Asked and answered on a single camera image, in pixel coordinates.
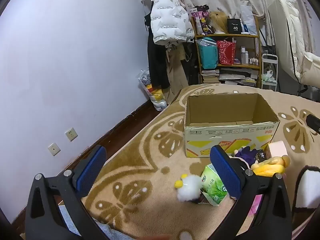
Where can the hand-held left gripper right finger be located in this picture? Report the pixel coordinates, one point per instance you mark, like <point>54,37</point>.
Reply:
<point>225,172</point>

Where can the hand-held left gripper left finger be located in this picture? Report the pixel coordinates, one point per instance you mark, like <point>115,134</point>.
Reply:
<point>91,170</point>

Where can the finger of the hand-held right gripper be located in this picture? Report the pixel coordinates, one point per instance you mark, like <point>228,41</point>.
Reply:
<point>313,122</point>

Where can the purple-haired plush doll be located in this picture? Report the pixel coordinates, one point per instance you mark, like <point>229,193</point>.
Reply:
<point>246,153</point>

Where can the printed cardboard box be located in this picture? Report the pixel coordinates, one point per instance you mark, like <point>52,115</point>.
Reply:
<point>225,132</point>

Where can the yellow plush toy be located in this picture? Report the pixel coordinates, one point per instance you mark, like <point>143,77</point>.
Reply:
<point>267,168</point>

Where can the green tissue packet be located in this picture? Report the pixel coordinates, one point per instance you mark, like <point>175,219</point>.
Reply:
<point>212,187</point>

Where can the white fluffy plush chick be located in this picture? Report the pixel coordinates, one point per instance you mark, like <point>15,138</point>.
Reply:
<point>190,188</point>

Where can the black tissue packet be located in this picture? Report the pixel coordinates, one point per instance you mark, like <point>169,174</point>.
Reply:
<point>261,157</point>

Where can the pink plush toy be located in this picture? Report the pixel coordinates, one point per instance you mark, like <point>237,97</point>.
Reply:
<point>257,202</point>

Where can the brown patterned blanket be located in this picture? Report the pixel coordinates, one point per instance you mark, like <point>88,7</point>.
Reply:
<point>150,170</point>

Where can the pale green bag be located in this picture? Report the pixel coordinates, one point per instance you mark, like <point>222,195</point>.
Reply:
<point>268,77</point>

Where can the black and white plush slipper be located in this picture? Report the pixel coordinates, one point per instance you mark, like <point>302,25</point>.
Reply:
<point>308,190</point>

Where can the grey cloth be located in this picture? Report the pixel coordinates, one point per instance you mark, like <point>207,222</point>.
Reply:
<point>115,233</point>

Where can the white metal cart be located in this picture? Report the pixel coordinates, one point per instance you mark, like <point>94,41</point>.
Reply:
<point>269,55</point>

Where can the white padded chair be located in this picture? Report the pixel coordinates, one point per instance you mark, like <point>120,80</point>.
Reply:
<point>292,42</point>

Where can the pile of papers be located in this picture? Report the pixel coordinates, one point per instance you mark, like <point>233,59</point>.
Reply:
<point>237,77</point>

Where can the group of white bottles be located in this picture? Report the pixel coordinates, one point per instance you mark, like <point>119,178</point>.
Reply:
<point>246,55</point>

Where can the clear bag of toys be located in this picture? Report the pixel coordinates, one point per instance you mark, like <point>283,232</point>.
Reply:
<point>156,97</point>

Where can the stack of books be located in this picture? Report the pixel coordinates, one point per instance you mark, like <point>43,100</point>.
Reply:
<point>210,76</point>

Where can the beige coat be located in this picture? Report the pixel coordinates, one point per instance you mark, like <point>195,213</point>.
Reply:
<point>176,75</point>

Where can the red patterned bag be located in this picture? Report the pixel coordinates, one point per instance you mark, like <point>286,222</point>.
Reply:
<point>226,52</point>

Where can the teal bag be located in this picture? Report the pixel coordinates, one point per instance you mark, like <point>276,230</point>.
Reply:
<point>208,55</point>

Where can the wooden shelf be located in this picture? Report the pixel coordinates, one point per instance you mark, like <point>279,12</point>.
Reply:
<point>226,37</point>

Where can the white plastic bag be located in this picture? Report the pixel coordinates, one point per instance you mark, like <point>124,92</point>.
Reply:
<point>248,17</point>

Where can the black box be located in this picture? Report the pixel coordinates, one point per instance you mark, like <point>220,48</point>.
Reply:
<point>235,26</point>

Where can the black coat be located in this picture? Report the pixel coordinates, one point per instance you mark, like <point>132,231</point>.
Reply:
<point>157,62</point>

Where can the blonde wig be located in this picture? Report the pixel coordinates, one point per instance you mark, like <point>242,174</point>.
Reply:
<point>217,20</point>

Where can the purple printed packet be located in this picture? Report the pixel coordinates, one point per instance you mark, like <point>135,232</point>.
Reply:
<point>201,22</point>

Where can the white puffer jacket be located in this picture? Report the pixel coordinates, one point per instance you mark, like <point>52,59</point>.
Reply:
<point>170,17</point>

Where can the white wall socket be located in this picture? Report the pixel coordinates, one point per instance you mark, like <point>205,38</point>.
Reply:
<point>71,134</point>
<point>54,149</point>

